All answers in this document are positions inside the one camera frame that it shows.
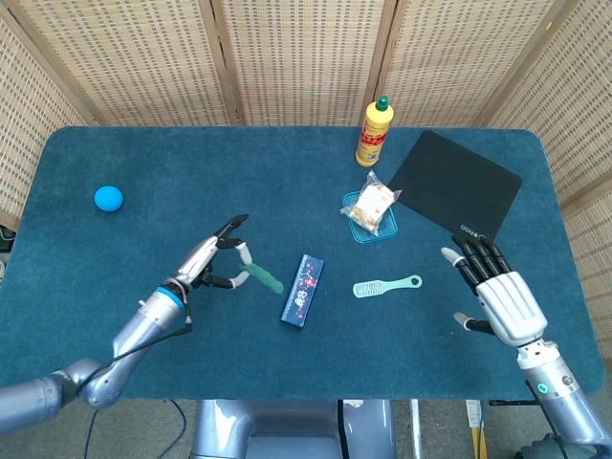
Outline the silver robot torso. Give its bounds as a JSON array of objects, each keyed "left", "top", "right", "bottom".
[{"left": 190, "top": 398, "right": 396, "bottom": 459}]

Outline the mint green brush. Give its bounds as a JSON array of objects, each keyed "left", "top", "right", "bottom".
[{"left": 352, "top": 273, "right": 425, "bottom": 300}]

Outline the blue transparent container lid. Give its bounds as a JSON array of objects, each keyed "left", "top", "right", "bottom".
[{"left": 341, "top": 190, "right": 401, "bottom": 246}]

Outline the black floor cable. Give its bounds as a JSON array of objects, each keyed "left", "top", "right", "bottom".
[{"left": 82, "top": 399, "right": 188, "bottom": 459}]

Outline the snack in clear bag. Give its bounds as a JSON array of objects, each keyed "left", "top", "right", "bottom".
[{"left": 339, "top": 170, "right": 404, "bottom": 236}]

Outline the woven folding screen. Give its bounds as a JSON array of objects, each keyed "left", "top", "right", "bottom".
[{"left": 0, "top": 0, "right": 612, "bottom": 319}]

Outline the black mouse pad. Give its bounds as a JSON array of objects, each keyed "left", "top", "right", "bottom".
[{"left": 387, "top": 129, "right": 524, "bottom": 242}]

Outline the green cylindrical plastic object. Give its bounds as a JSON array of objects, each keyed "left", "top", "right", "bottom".
[{"left": 238, "top": 261, "right": 286, "bottom": 295}]

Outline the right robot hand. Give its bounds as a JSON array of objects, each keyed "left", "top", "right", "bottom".
[{"left": 440, "top": 234, "right": 550, "bottom": 348}]

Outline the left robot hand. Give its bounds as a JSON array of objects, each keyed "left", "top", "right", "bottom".
[{"left": 173, "top": 213, "right": 251, "bottom": 292}]

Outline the white table leg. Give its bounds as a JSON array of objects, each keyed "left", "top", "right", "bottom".
[{"left": 409, "top": 399, "right": 426, "bottom": 459}]

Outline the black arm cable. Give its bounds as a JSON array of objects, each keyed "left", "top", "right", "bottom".
[{"left": 83, "top": 305, "right": 194, "bottom": 388}]

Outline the yellow bottle green cap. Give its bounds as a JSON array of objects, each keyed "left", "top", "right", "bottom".
[{"left": 354, "top": 94, "right": 395, "bottom": 168}]

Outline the blue table cloth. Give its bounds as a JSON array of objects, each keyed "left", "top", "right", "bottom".
[{"left": 0, "top": 125, "right": 606, "bottom": 402}]

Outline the dark blue printed box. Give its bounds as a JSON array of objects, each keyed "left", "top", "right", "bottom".
[{"left": 278, "top": 253, "right": 328, "bottom": 330}]

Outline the blue ball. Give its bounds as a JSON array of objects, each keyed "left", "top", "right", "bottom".
[{"left": 93, "top": 185, "right": 125, "bottom": 213}]

